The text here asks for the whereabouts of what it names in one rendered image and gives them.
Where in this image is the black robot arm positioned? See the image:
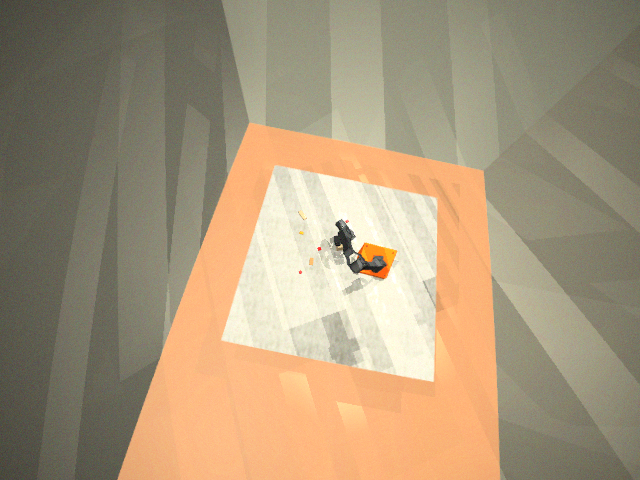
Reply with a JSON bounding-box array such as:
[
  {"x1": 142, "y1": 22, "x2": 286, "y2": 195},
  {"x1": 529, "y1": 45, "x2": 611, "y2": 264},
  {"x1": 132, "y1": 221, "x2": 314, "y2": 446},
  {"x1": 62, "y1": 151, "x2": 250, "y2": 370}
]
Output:
[{"x1": 334, "y1": 219, "x2": 388, "y2": 273}]

